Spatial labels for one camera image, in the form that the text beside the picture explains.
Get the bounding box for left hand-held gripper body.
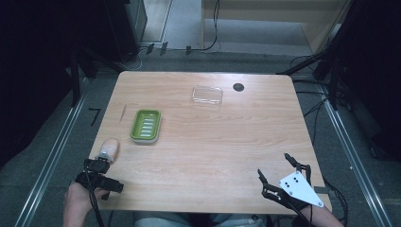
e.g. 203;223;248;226
74;158;125;201

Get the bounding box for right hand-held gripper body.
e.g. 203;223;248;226
260;170;325;213

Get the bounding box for peach soap bar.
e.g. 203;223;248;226
97;137;121;164

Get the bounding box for person's right hand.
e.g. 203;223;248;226
291;203;320;223

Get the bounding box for person's left hand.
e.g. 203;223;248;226
62;182;110;221

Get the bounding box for green soap dish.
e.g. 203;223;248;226
130;109;163;146

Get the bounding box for black metal stand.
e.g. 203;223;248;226
68;46;99;109

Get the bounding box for clear plastic box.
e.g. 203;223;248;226
190;84;224;110

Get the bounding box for black tripod stand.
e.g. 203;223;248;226
276;0;360;112

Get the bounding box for dark cabinet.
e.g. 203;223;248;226
103;0;148;63

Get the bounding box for light wooden shelf unit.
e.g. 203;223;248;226
200;0;353;55

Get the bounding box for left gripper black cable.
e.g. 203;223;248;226
82;159;106;227

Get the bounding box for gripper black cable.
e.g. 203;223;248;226
323;178;349;227
82;159;106;227

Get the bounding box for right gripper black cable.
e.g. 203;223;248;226
323;178;349;227

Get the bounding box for metal floor rail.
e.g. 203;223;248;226
13;78;90;227
317;84;394;227

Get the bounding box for black floor cables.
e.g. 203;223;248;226
289;55;335;147

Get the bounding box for white floor cable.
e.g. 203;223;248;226
120;46;149;72

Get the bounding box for hanging black cable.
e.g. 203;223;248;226
188;0;221;53

